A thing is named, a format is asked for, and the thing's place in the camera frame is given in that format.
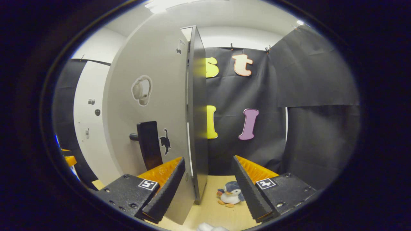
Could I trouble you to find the black door handle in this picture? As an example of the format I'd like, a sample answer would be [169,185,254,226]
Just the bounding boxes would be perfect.
[129,121,163,171]

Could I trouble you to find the penguin plush toy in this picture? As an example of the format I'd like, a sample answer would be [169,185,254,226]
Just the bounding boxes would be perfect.
[217,181,245,208]

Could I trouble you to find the black backdrop cloth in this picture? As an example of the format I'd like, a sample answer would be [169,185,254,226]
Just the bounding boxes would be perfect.
[52,58,111,190]
[205,25,360,190]

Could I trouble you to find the large ceiling light panel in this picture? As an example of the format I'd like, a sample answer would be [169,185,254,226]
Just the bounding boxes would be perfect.
[144,0,206,14]

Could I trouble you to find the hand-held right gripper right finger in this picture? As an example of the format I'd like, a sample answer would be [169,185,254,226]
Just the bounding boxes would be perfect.
[231,155,317,223]

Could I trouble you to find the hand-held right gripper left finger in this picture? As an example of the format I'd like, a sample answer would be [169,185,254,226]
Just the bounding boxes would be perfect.
[96,157,186,224]

